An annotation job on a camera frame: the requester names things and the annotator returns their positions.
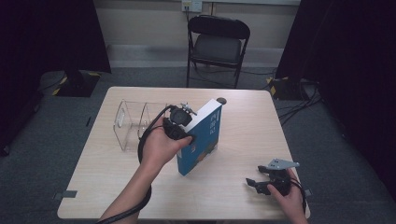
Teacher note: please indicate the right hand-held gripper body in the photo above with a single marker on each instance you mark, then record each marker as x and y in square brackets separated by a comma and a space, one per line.
[280, 180]

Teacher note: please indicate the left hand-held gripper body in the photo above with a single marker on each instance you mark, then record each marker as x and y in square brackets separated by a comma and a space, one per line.
[176, 124]

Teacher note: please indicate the blue book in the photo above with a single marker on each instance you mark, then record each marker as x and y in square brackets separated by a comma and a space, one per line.
[202, 140]

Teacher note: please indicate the clear acrylic divider rack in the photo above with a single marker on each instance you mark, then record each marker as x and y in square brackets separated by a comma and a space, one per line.
[130, 124]

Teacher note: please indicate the person's right hand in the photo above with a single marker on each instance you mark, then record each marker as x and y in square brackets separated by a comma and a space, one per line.
[292, 202]

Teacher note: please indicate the person's left hand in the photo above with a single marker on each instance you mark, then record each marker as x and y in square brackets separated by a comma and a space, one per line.
[158, 149]

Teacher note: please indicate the black folding chair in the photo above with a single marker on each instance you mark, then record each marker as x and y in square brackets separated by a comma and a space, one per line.
[216, 48]

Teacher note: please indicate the stand base with yellow tape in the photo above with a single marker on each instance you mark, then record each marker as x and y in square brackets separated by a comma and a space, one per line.
[74, 82]
[286, 87]

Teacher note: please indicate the dark curtain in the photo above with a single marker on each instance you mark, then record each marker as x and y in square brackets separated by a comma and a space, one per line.
[351, 62]
[46, 37]

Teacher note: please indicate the grey table bracket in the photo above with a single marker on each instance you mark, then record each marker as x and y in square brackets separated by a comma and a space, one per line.
[65, 194]
[308, 192]

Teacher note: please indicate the white wall socket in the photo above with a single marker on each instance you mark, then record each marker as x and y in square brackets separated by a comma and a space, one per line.
[192, 5]

